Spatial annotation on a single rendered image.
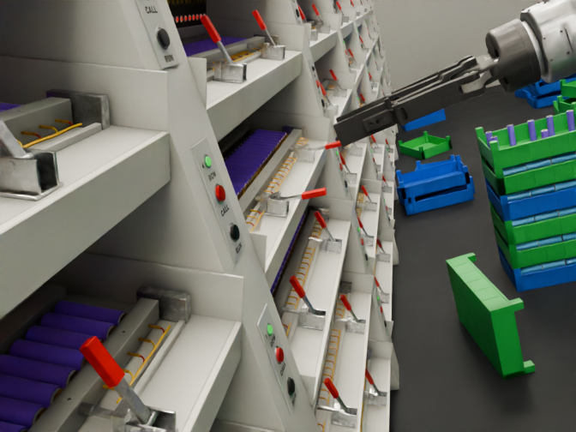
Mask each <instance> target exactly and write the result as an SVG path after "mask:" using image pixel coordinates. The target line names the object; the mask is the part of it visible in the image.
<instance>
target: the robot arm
mask: <svg viewBox="0 0 576 432"><path fill-rule="evenodd" d="M485 43H486V46H487V48H488V52H487V54H485V55H481V56H479V57H473V56H472V55H469V56H466V57H463V58H460V59H458V60H456V62H454V63H451V64H449V65H448V66H446V67H445V68H442V69H439V70H437V71H436V72H434V73H431V74H429V75H426V76H424V77H422V78H420V79H418V80H416V81H414V82H411V83H409V84H407V85H405V86H403V87H400V88H398V89H394V90H392V92H391V93H390V94H388V96H384V97H382V98H379V99H377V100H375V101H372V102H370V103H368V104H366V105H363V106H361V107H359V108H356V109H355V110H353V111H349V112H347V113H346V114H344V115H341V116H339V117H336V123H335V124H334V125H333V128H334V130H335V132H336V134H337V136H338V138H339V141H340V143H341V146H342V147H345V146H347V145H349V144H352V143H353V142H356V141H359V140H362V139H363V138H365V137H368V136H370V135H373V134H375V133H378V132H380V131H382V130H384V129H387V128H390V127H392V126H394V125H395V124H399V125H406V124H407V123H409V122H412V121H414V120H417V119H418V118H421V117H425V116H427V115H429V114H431V113H434V112H436V111H439V110H442V109H444V108H447V107H448V106H451V105H455V104H457V103H459V102H461V101H464V100H467V99H471V98H474V97H477V96H478V97H479V96H482V95H483V94H484V93H486V91H485V90H486V89H487V88H486V86H487V85H488V84H491V83H492V82H494V81H497V80H498V81H499V82H500V84H501V86H502V87H503V89H504V90H505V91H506V92H508V93H513V92H515V91H518V90H520V89H521V88H524V87H528V86H530V85H532V84H534V83H536V82H539V81H540V80H541V78H542V79H543V80H544V81H545V82H547V83H552V82H555V81H558V80H560V79H562V78H565V77H567V76H570V75H573V74H575V73H576V0H542V2H538V3H537V4H535V5H533V6H531V7H530V8H528V9H522V11H521V13H520V20H519V19H515V20H513V21H510V22H508V23H506V24H504V25H502V26H500V27H497V28H495V29H493V30H491V31H489V32H487V34H486V36H485Z"/></svg>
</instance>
